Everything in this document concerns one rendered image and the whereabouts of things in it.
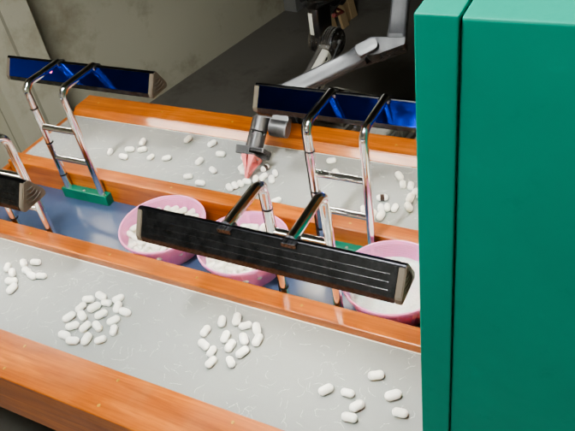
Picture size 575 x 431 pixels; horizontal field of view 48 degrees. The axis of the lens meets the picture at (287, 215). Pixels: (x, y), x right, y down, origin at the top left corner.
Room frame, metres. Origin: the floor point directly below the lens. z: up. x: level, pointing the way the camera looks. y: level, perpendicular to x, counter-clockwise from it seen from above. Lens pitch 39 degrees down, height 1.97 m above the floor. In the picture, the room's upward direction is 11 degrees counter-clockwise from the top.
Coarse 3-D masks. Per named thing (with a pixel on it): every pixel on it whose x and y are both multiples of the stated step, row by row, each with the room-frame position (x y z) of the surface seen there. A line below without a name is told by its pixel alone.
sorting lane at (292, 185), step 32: (96, 128) 2.24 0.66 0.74; (128, 128) 2.19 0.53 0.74; (160, 128) 2.15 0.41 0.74; (96, 160) 2.01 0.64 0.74; (128, 160) 1.97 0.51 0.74; (160, 160) 1.93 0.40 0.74; (192, 160) 1.90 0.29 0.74; (224, 160) 1.86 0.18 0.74; (288, 160) 1.79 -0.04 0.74; (320, 160) 1.76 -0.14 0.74; (352, 160) 1.72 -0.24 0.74; (288, 192) 1.61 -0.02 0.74; (352, 192) 1.56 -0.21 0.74; (384, 192) 1.53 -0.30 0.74; (416, 224) 1.36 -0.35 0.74
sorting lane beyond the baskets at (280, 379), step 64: (0, 256) 1.57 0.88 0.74; (64, 256) 1.51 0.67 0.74; (0, 320) 1.29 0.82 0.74; (128, 320) 1.20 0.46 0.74; (192, 320) 1.16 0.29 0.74; (256, 320) 1.12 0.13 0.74; (192, 384) 0.96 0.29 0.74; (256, 384) 0.93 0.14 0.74; (320, 384) 0.89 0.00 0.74; (384, 384) 0.86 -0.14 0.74
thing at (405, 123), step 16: (256, 96) 1.63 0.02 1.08; (272, 96) 1.60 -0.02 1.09; (288, 96) 1.58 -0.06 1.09; (304, 96) 1.55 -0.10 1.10; (320, 96) 1.53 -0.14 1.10; (336, 96) 1.51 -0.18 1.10; (352, 96) 1.49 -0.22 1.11; (368, 96) 1.47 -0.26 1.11; (272, 112) 1.58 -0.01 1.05; (288, 112) 1.56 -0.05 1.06; (304, 112) 1.53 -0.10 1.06; (336, 112) 1.49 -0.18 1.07; (352, 112) 1.47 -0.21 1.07; (368, 112) 1.44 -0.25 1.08; (384, 112) 1.42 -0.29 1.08; (400, 112) 1.40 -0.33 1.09; (384, 128) 1.41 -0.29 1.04; (400, 128) 1.38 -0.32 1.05
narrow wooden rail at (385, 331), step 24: (24, 240) 1.60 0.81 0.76; (48, 240) 1.57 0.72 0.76; (72, 240) 1.54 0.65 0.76; (120, 264) 1.40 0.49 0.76; (144, 264) 1.38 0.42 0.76; (168, 264) 1.36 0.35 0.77; (192, 288) 1.26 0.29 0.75; (216, 288) 1.23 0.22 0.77; (240, 288) 1.21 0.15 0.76; (264, 288) 1.20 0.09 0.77; (288, 312) 1.11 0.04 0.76; (312, 312) 1.09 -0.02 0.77; (336, 312) 1.07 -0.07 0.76; (360, 312) 1.06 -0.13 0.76; (360, 336) 1.00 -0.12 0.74; (384, 336) 0.97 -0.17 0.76; (408, 336) 0.96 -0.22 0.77
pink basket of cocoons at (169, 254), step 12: (144, 204) 1.66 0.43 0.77; (156, 204) 1.66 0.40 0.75; (168, 204) 1.66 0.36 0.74; (192, 204) 1.63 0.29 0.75; (132, 216) 1.62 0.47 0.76; (204, 216) 1.54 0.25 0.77; (120, 228) 1.55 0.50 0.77; (120, 240) 1.50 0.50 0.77; (132, 252) 1.47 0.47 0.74; (144, 252) 1.42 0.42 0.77; (156, 252) 1.41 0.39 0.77; (168, 252) 1.42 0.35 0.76; (180, 252) 1.44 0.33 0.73; (180, 264) 1.45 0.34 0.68
